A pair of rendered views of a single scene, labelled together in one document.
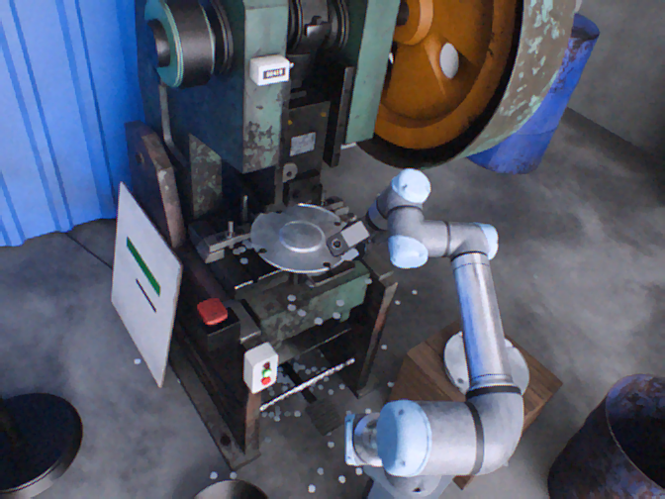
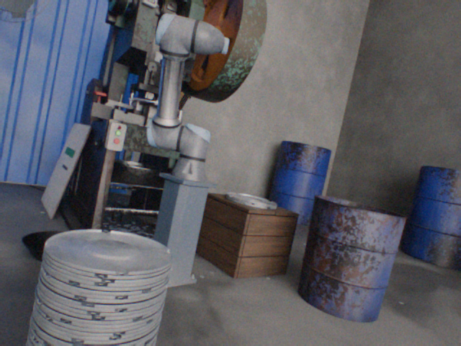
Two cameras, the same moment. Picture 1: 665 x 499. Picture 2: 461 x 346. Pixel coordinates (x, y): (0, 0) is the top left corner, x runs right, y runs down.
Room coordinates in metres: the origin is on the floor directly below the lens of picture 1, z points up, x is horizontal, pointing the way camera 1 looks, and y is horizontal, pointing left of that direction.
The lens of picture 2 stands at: (-0.76, -0.66, 0.59)
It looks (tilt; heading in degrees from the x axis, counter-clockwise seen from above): 3 degrees down; 7
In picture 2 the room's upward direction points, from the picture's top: 12 degrees clockwise
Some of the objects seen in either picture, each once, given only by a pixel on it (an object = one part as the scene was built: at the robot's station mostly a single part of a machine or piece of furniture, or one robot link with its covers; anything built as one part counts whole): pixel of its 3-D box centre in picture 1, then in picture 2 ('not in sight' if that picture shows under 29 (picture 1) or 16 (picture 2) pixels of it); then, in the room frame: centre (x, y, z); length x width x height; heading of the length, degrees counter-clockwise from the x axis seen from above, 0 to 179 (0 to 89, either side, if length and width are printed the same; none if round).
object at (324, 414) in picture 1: (287, 368); (134, 212); (1.13, 0.10, 0.14); 0.59 x 0.10 x 0.05; 43
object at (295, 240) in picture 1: (301, 236); (154, 104); (1.13, 0.10, 0.78); 0.29 x 0.29 x 0.01
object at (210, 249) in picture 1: (228, 235); (119, 102); (1.11, 0.31, 0.76); 0.17 x 0.06 x 0.10; 133
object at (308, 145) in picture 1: (292, 144); (157, 63); (1.20, 0.16, 1.04); 0.17 x 0.15 x 0.30; 43
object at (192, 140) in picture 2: not in sight; (194, 140); (0.67, -0.30, 0.62); 0.13 x 0.12 x 0.14; 101
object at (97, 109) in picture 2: (220, 341); (98, 121); (0.85, 0.26, 0.62); 0.10 x 0.06 x 0.20; 133
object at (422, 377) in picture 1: (469, 395); (244, 232); (1.12, -0.57, 0.18); 0.40 x 0.38 x 0.35; 46
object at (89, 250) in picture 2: not in sight; (112, 249); (0.00, -0.33, 0.31); 0.29 x 0.29 x 0.01
